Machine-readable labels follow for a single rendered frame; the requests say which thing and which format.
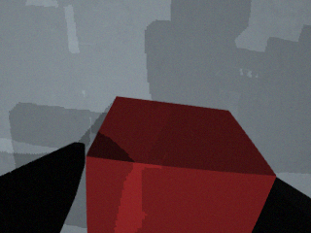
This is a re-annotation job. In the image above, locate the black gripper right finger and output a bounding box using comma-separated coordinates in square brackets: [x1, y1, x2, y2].
[252, 178, 311, 233]

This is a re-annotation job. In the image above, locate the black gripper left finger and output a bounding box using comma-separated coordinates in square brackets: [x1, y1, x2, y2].
[0, 143, 86, 233]

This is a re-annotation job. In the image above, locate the red block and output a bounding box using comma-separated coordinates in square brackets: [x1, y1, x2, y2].
[86, 97, 276, 233]

